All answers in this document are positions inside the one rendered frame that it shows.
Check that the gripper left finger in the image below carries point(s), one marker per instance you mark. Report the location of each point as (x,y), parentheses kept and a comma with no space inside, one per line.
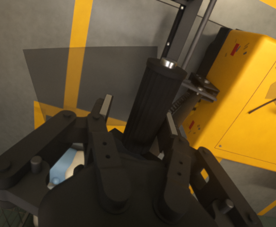
(57,132)

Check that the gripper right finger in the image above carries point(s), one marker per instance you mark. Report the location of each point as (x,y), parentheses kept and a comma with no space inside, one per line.
(225,186)

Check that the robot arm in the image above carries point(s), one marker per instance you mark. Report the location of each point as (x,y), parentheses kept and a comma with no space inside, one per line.
(62,165)

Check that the black ribbed tiller grip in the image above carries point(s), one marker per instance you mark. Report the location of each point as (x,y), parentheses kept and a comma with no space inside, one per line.
(149,101)

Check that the yellow tow tractor body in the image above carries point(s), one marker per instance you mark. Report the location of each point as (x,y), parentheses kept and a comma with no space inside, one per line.
(244,89)

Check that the dark grey tiller shaft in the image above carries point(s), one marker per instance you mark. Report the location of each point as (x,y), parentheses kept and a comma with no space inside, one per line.
(191,21)

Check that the thin black lever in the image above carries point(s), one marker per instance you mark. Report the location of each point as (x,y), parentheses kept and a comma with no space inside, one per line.
(268,103)

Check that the black coil spring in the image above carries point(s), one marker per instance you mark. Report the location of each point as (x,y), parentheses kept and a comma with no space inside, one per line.
(179,102)

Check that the silver round cap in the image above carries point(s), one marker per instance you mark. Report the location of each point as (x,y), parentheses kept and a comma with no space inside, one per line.
(168,63)

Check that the grey steel strut rod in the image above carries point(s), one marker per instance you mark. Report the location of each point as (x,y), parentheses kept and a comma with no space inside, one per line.
(199,30)

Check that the black bolted pivot bracket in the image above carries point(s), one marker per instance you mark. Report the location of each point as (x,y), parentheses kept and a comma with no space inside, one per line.
(203,85)

